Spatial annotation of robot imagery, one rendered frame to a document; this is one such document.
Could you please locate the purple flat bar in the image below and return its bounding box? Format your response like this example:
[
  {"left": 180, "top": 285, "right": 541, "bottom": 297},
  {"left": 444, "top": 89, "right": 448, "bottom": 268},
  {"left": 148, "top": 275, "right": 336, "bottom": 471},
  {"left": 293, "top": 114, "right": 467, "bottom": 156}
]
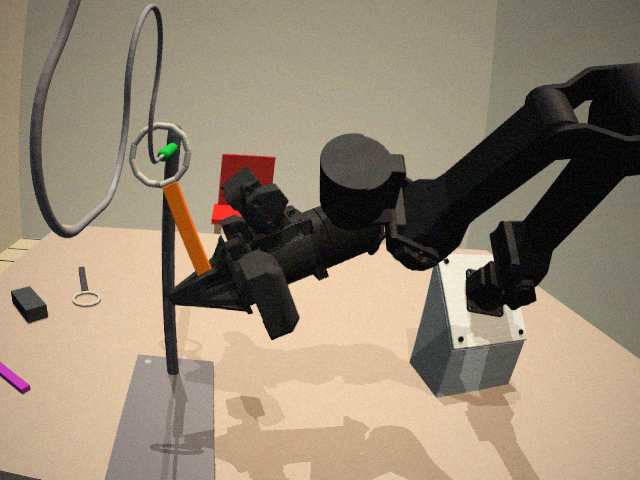
[{"left": 0, "top": 362, "right": 31, "bottom": 394}]

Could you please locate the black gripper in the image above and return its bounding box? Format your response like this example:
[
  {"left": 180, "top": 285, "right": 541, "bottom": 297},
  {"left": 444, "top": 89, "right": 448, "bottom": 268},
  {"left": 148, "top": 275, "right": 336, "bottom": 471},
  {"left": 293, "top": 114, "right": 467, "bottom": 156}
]
[{"left": 169, "top": 209, "right": 335, "bottom": 341}]

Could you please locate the grey ring with orange handle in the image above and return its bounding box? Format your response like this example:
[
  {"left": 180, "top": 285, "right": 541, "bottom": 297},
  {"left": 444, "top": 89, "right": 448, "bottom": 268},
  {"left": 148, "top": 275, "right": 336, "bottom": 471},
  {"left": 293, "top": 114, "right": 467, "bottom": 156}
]
[{"left": 129, "top": 122, "right": 212, "bottom": 276}]

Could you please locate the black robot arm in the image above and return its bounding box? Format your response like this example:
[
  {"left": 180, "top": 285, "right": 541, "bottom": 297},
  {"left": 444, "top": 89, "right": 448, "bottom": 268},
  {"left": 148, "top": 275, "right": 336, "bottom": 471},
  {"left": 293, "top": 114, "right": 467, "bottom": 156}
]
[{"left": 220, "top": 62, "right": 640, "bottom": 317}]

